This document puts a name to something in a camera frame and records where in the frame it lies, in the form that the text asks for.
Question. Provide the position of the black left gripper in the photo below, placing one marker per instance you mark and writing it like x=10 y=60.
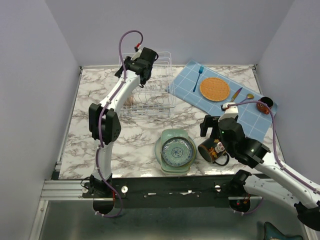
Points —
x=128 y=59

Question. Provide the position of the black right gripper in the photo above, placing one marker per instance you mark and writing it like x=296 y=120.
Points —
x=208 y=122

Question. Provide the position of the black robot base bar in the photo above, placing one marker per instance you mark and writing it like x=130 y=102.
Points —
x=220 y=191

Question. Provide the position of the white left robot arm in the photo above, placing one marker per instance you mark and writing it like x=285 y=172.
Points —
x=104 y=122

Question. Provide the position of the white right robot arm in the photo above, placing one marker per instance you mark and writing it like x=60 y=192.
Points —
x=294 y=190

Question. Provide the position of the black skull pattern mug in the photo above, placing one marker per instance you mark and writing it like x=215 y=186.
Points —
x=212 y=149

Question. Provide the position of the round woven wicker plate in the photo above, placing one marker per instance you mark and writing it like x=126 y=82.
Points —
x=214 y=89

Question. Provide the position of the iridescent rainbow knife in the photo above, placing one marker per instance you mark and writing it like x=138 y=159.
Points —
x=235 y=95

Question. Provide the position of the blue floral ceramic plate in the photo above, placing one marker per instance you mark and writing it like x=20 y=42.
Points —
x=178 y=151

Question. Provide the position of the teal square ceramic plate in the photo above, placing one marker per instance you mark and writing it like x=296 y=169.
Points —
x=170 y=133

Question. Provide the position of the blue checked cloth mat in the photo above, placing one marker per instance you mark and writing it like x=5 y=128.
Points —
x=255 y=124

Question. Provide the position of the iridescent rainbow spoon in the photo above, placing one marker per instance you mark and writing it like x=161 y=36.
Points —
x=249 y=96

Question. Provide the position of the blue metal fork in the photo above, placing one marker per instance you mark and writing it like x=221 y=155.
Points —
x=200 y=71

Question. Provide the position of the small brown clay cup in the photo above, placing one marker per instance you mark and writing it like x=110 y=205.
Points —
x=265 y=105

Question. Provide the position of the dark teal star object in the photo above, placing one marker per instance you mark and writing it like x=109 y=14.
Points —
x=272 y=233

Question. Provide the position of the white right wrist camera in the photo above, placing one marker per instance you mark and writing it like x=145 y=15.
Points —
x=229 y=111

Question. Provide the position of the white wire dish rack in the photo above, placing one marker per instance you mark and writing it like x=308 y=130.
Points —
x=157 y=98

